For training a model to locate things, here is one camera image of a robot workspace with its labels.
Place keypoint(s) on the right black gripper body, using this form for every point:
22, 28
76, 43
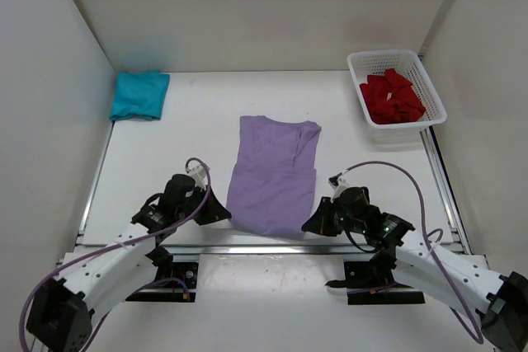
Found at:
344, 221

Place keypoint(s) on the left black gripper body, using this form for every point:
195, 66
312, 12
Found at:
196, 196

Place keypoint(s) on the lilac t shirt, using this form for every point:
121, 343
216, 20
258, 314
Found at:
272, 188

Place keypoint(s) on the red t shirt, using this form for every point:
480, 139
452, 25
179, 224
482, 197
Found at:
390, 99

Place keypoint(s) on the teal t shirt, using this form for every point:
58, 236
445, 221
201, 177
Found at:
139, 95

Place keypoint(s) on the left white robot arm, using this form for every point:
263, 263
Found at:
65, 307

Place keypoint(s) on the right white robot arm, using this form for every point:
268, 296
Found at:
497, 302

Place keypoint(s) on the white plastic basket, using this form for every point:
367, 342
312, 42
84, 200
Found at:
407, 64

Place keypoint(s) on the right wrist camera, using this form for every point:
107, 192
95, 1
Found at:
339, 185

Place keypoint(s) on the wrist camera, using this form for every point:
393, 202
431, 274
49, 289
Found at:
199, 175
339, 185

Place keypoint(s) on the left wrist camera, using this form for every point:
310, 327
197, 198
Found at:
199, 175

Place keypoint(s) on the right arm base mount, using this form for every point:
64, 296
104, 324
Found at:
366, 284

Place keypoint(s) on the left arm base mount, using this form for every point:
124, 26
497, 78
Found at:
175, 282

